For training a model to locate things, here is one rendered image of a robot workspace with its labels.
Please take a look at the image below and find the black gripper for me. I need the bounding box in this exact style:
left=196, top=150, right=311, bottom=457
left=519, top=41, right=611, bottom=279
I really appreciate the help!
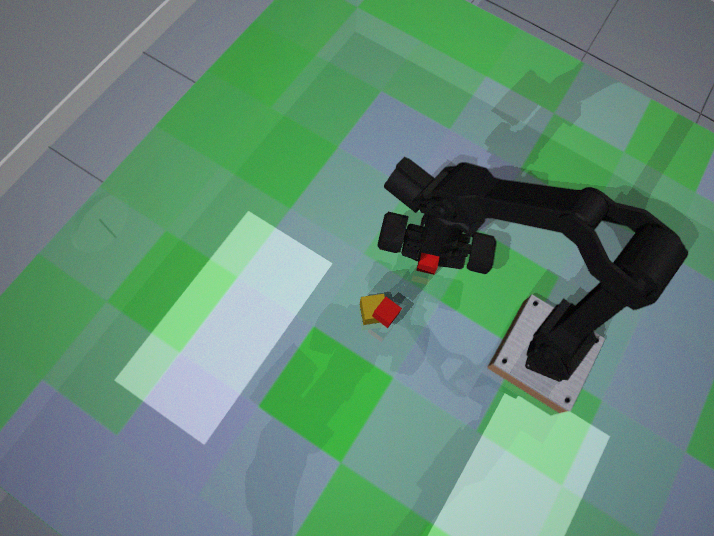
left=377, top=212, right=496, bottom=274

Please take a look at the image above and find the red cube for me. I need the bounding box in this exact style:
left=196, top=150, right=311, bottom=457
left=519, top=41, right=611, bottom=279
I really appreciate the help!
left=416, top=253, right=440, bottom=275
left=372, top=297, right=402, bottom=328

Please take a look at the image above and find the olive-yellow cube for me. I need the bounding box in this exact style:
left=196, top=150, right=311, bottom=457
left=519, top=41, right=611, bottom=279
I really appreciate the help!
left=360, top=294, right=385, bottom=325

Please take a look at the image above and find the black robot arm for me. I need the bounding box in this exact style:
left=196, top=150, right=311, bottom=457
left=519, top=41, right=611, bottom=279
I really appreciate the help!
left=384, top=157, right=688, bottom=382

